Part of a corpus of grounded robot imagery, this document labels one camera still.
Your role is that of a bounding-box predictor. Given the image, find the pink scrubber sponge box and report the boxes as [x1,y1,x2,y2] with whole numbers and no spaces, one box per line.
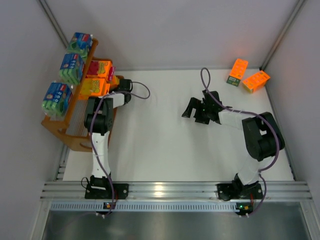
[86,60,115,82]

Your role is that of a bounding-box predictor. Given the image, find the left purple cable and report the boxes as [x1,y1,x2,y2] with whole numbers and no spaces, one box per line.
[89,81,151,218]

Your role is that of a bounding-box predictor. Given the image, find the orange box far right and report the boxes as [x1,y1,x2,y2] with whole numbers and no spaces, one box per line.
[242,70,271,94]

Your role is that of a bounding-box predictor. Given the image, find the orange green box yellow sponge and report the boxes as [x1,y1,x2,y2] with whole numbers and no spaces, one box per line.
[108,75,120,91]

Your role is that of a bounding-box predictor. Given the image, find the orange three-tier wire shelf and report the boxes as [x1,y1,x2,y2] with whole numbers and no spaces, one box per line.
[41,38,107,152]

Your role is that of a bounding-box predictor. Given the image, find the slotted grey cable duct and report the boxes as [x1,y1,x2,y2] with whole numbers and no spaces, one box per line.
[50,201,250,213]

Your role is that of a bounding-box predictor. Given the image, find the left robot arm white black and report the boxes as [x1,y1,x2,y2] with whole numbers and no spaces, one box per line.
[84,79,133,199]

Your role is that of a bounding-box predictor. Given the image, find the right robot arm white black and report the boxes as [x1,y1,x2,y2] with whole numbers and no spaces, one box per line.
[181,90,285,201]

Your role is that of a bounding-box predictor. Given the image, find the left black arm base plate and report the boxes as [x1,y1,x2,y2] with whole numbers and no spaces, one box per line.
[84,183,129,200]

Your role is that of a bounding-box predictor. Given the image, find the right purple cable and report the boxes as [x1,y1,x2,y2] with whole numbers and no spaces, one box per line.
[200,67,281,218]

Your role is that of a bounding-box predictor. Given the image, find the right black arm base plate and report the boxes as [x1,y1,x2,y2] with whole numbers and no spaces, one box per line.
[216,183,263,201]

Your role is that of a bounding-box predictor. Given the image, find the aluminium mounting rail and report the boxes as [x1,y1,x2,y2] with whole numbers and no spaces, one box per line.
[40,181,313,202]

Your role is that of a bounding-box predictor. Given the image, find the blue green sponge pack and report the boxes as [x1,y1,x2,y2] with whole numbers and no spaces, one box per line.
[41,82,73,117]
[66,32,93,62]
[58,53,85,85]

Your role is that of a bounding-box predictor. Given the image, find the orange box upright back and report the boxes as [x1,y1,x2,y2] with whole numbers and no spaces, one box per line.
[226,58,249,87]

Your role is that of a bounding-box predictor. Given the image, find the purple cable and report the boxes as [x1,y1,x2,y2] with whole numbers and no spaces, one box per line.
[89,81,151,218]
[200,67,281,218]

